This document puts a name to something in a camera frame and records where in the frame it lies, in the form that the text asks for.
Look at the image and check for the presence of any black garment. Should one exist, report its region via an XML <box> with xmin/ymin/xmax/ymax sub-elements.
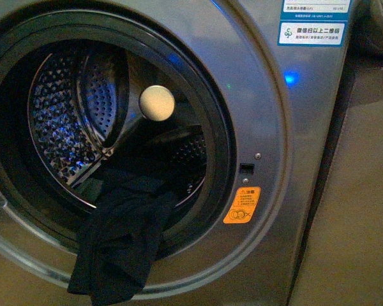
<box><xmin>67</xmin><ymin>156</ymin><xmax>206</xmax><ymax>305</ymax></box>

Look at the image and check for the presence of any grey front-load washing machine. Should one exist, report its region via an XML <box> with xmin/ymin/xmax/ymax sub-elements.
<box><xmin>0</xmin><ymin>1</ymin><xmax>350</xmax><ymax>305</ymax></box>

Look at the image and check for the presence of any dark clothes pile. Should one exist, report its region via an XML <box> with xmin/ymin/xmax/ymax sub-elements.
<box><xmin>352</xmin><ymin>0</ymin><xmax>383</xmax><ymax>59</ymax></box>

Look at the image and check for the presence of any orange warning sticker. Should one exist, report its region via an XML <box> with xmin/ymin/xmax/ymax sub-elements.
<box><xmin>223</xmin><ymin>187</ymin><xmax>261</xmax><ymax>224</ymax></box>

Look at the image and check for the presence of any steel washer drum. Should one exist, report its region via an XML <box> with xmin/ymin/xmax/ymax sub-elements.
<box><xmin>27</xmin><ymin>40</ymin><xmax>207</xmax><ymax>211</ymax></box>

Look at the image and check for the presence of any blue white energy label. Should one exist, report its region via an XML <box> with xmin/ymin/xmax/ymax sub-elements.
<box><xmin>278</xmin><ymin>0</ymin><xmax>352</xmax><ymax>47</ymax></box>

